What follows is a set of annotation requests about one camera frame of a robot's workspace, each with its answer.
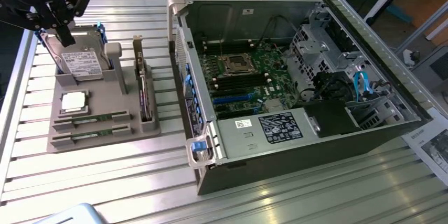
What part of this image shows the green RAM stick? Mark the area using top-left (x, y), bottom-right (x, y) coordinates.
top-left (51, 128), bottom-right (132, 141)
top-left (54, 112), bottom-right (130, 125)

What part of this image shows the black RAM slot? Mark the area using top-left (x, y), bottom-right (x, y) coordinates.
top-left (204, 49), bottom-right (260, 55)
top-left (215, 82), bottom-right (274, 91)
top-left (203, 39), bottom-right (256, 46)
top-left (214, 79), bottom-right (272, 87)
top-left (203, 42), bottom-right (258, 49)
top-left (212, 72), bottom-right (270, 81)
top-left (212, 76), bottom-right (271, 84)
top-left (204, 46), bottom-right (259, 52)

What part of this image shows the silver hard disk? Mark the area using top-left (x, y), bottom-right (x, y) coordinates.
top-left (46, 31), bottom-right (108, 82)

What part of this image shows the silver CPU chip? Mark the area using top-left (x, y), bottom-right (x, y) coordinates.
top-left (62, 92), bottom-right (91, 112)

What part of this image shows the grey parts rack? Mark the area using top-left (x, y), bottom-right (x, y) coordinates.
top-left (47, 26), bottom-right (162, 154)

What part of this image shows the graphics card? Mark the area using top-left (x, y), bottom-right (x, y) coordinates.
top-left (132, 34), bottom-right (156, 124)

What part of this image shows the CPU socket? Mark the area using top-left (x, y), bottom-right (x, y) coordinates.
top-left (218, 53), bottom-right (254, 74)

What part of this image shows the blue expansion slot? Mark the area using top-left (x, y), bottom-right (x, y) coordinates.
top-left (212, 93), bottom-right (258, 105)

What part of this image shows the black expansion slot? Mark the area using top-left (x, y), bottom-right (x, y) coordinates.
top-left (216, 110), bottom-right (263, 120)
top-left (215, 105), bottom-right (260, 114)

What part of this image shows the green motherboard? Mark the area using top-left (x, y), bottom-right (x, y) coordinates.
top-left (198, 39), bottom-right (303, 120)

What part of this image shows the grey power supply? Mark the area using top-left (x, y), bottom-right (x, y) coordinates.
top-left (216, 107), bottom-right (324, 159)

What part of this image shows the silver chipset heat sink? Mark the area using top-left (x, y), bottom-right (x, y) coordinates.
top-left (266, 100), bottom-right (290, 113)

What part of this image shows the silver metal disk bay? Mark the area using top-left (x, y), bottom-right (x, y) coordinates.
top-left (286, 21), bottom-right (372, 99)

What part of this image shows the light blue rounded cover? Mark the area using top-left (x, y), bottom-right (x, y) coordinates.
top-left (31, 202), bottom-right (107, 224)

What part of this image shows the black open PC case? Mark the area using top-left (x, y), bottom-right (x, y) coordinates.
top-left (167, 0), bottom-right (434, 196)

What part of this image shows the black plastic shroud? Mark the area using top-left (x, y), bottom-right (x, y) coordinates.
top-left (303, 99), bottom-right (363, 138)

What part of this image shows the white power strip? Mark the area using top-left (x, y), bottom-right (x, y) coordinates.
top-left (402, 49), bottom-right (422, 67)

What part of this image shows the grey box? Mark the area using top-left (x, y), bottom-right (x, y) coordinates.
top-left (412, 45), bottom-right (448, 94)

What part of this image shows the printed paper sheet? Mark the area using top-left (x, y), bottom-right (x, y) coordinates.
top-left (400, 108), bottom-right (448, 183)

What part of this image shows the blue disk frame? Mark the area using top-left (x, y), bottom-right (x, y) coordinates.
top-left (35, 21), bottom-right (115, 76)

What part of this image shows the thin black wire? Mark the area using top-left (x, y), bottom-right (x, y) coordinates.
top-left (259, 14), bottom-right (304, 51)

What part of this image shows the black wire bundle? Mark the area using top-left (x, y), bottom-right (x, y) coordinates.
top-left (300, 72), bottom-right (355, 103)

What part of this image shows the blue disk wire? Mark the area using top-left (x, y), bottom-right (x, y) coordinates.
top-left (352, 71), bottom-right (374, 103)

